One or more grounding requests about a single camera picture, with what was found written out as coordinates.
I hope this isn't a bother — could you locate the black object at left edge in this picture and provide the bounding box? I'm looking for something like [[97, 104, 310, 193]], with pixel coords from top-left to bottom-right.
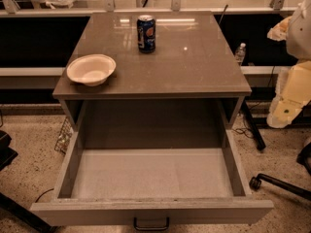
[[0, 130, 18, 171]]

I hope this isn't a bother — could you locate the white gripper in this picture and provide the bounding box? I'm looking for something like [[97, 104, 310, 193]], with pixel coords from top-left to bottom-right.
[[266, 17, 311, 128]]

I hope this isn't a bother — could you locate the wire mesh basket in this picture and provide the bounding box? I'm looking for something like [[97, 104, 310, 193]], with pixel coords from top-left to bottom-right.
[[54, 118, 73, 154]]

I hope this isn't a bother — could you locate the black metal drawer handle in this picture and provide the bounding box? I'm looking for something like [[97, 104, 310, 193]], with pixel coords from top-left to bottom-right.
[[133, 217, 170, 232]]

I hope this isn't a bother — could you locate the blue pepsi can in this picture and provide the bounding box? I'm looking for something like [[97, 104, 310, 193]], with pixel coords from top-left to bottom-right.
[[137, 15, 156, 53]]

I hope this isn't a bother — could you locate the clear plastic water bottle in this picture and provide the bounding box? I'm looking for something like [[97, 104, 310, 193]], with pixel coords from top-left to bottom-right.
[[234, 43, 246, 65]]

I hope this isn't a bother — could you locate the black floor cable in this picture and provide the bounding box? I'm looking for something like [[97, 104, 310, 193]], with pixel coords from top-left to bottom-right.
[[34, 187, 55, 204]]

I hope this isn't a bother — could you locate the open grey top drawer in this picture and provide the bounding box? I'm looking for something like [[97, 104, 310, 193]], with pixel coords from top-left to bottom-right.
[[31, 131, 273, 226]]

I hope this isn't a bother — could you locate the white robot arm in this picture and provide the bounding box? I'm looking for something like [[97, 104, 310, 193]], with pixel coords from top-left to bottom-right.
[[266, 0, 311, 128]]

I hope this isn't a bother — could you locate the grey cabinet with glossy top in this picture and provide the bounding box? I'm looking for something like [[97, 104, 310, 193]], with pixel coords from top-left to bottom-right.
[[52, 11, 253, 132]]

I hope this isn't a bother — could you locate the white paper bowl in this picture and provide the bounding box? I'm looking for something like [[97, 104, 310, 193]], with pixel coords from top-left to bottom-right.
[[66, 54, 117, 86]]

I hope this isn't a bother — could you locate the black office chair base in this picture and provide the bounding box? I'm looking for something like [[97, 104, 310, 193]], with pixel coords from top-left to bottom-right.
[[249, 141, 311, 202]]

